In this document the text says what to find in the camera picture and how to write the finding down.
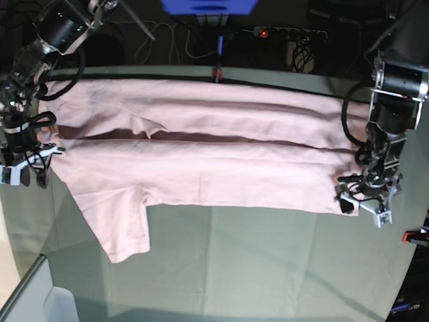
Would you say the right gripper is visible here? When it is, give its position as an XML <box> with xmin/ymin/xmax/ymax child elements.
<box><xmin>1</xmin><ymin>130</ymin><xmax>66</xmax><ymax>189</ymax></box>

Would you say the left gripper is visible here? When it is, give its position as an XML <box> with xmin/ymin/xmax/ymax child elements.
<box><xmin>334</xmin><ymin>170</ymin><xmax>403</xmax><ymax>228</ymax></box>

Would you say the pink t-shirt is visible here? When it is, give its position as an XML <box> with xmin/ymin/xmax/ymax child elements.
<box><xmin>38</xmin><ymin>79</ymin><xmax>359</xmax><ymax>263</ymax></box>

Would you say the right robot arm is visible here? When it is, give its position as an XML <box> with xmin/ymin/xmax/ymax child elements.
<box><xmin>1</xmin><ymin>1</ymin><xmax>155</xmax><ymax>188</ymax></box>

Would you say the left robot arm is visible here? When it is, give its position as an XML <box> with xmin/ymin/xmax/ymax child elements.
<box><xmin>335</xmin><ymin>1</ymin><xmax>428</xmax><ymax>227</ymax></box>

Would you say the red black clamp right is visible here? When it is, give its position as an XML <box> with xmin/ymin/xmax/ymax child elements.
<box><xmin>402</xmin><ymin>228</ymin><xmax>429</xmax><ymax>247</ymax></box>

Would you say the red black clamp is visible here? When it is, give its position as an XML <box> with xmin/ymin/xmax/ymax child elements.
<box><xmin>213</xmin><ymin>34</ymin><xmax>224</xmax><ymax>83</ymax></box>
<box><xmin>402</xmin><ymin>228</ymin><xmax>429</xmax><ymax>247</ymax></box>

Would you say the white plastic bin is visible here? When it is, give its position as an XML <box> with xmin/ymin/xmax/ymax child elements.
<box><xmin>1</xmin><ymin>255</ymin><xmax>79</xmax><ymax>322</ymax></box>

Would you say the black round floor object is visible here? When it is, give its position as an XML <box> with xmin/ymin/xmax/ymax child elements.
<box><xmin>84</xmin><ymin>34</ymin><xmax>125</xmax><ymax>66</ymax></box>

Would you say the green table cloth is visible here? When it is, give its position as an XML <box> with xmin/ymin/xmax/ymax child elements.
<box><xmin>0</xmin><ymin>65</ymin><xmax>429</xmax><ymax>322</ymax></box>

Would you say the red black clamp centre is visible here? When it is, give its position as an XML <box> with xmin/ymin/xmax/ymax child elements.
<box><xmin>213</xmin><ymin>34</ymin><xmax>224</xmax><ymax>83</ymax></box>

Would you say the black power strip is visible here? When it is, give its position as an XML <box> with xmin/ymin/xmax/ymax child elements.
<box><xmin>253</xmin><ymin>26</ymin><xmax>329</xmax><ymax>42</ymax></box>

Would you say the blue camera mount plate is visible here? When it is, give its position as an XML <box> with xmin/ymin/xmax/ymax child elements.
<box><xmin>161</xmin><ymin>0</ymin><xmax>257</xmax><ymax>15</ymax></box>

